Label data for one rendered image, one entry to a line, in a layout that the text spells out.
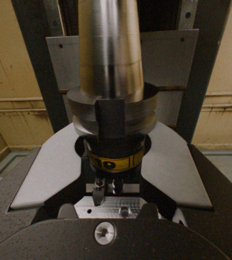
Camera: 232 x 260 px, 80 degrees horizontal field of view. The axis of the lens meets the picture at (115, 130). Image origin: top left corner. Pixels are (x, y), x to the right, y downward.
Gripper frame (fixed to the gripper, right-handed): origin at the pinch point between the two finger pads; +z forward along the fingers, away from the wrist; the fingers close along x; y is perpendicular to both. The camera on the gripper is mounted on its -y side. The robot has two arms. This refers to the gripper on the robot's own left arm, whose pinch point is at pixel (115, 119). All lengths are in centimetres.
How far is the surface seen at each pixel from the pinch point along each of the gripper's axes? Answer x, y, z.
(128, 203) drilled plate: 1.9, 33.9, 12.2
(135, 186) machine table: 5.5, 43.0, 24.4
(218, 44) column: 34, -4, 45
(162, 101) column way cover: 16.7, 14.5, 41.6
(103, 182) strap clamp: -5.8, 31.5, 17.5
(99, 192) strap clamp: -6.6, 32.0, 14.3
